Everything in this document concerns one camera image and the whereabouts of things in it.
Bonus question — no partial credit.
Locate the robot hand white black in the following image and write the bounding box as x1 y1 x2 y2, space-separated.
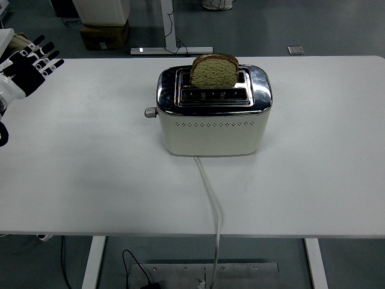
0 35 65 102

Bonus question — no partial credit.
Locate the white cabinet on box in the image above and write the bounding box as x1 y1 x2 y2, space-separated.
72 0 131 26

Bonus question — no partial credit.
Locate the black cable with adapter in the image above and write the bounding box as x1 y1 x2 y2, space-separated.
122 249 162 289

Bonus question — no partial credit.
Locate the white toaster power cable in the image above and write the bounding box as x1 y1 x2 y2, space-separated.
193 156 224 289

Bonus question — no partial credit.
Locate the thin black hanging cable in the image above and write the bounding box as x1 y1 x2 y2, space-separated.
60 235 73 289

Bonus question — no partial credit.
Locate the person's foot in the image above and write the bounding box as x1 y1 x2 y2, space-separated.
202 0 235 11

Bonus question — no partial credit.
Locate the grey metal plate with screws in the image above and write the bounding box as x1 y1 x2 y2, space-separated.
126 262 280 289

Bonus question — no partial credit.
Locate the white table leg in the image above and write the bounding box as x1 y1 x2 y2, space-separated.
81 235 106 289
303 238 329 289

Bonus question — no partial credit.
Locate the black cable on desk leg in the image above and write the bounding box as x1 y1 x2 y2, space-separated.
163 0 189 57

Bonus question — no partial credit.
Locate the brown cardboard box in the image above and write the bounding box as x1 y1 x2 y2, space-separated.
79 20 131 51

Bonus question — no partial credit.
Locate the black box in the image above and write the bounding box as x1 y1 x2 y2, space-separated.
50 0 79 18

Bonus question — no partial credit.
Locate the black floor cable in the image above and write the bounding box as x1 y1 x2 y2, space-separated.
61 17 82 28

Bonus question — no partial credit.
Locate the white desk leg stand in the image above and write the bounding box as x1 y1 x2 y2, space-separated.
130 0 214 57

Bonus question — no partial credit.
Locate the brown bread slice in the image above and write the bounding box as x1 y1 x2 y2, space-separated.
189 53 240 90

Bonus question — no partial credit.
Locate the white chrome toaster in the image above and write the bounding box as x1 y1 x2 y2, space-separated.
144 64 273 157

